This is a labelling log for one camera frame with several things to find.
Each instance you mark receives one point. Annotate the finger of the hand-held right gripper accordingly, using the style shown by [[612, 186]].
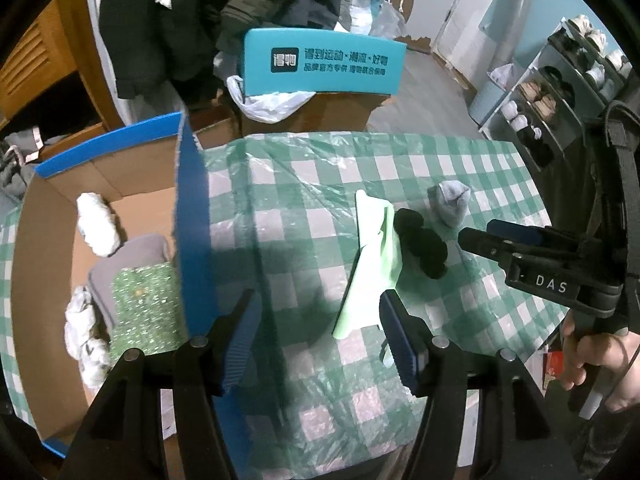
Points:
[[482, 244], [510, 230]]

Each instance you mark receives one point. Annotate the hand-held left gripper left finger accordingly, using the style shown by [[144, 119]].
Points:
[[242, 340]]

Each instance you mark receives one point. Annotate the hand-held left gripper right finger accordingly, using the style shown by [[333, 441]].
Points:
[[400, 340]]

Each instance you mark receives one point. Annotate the light grey sock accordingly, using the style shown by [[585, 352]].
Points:
[[450, 205]]

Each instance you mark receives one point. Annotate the black sock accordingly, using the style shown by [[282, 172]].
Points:
[[420, 245]]

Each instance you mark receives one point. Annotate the light green cloth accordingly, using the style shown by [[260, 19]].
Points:
[[370, 270]]

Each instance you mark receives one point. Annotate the green sparkly cloth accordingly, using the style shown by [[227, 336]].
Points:
[[145, 305]]

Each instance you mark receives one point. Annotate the blue cardboard box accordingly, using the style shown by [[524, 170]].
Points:
[[195, 220]]

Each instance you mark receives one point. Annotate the grey cloth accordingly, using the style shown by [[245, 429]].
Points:
[[145, 250]]

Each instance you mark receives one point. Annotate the white patterned sock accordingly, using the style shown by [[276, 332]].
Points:
[[85, 330]]

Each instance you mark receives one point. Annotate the person's right hand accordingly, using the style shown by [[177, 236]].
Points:
[[620, 365]]

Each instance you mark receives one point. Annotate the red packet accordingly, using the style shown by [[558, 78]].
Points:
[[553, 364]]

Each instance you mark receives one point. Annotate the grey shoe rack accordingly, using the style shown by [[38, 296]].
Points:
[[560, 110]]

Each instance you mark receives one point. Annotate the light blue bin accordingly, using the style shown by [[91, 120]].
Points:
[[492, 100]]

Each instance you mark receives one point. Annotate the group of assorted shoes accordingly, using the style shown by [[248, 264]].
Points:
[[537, 100]]

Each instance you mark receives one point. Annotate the green checked plastic tablecloth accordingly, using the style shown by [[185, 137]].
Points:
[[310, 170]]

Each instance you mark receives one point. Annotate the brown cardboard box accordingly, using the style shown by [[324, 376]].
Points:
[[345, 110]]

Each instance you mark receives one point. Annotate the white door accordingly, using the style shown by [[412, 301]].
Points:
[[475, 15]]

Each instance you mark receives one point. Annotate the white plastic bag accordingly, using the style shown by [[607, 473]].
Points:
[[265, 105]]

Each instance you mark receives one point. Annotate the teal printed box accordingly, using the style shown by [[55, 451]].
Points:
[[325, 60]]

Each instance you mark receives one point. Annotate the clear plastic bag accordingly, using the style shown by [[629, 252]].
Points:
[[380, 10]]

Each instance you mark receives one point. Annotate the pile of grey clothes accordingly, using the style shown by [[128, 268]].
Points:
[[15, 165]]

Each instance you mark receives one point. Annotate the black jacket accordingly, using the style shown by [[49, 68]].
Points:
[[160, 25]]

